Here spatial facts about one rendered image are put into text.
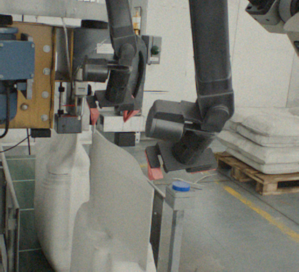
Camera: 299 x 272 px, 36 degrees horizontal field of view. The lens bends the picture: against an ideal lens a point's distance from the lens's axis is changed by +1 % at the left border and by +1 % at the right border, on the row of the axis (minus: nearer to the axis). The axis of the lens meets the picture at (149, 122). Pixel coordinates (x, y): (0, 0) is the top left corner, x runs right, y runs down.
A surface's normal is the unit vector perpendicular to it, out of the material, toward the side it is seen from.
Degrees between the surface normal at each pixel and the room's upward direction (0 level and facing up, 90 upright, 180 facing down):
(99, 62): 102
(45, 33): 90
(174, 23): 90
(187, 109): 28
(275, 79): 90
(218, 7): 115
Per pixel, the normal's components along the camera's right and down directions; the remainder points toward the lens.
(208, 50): -0.01, 0.64
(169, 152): 0.27, -0.53
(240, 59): 0.37, 0.23
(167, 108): 0.19, -0.76
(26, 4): 0.87, 0.18
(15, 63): 0.73, 0.21
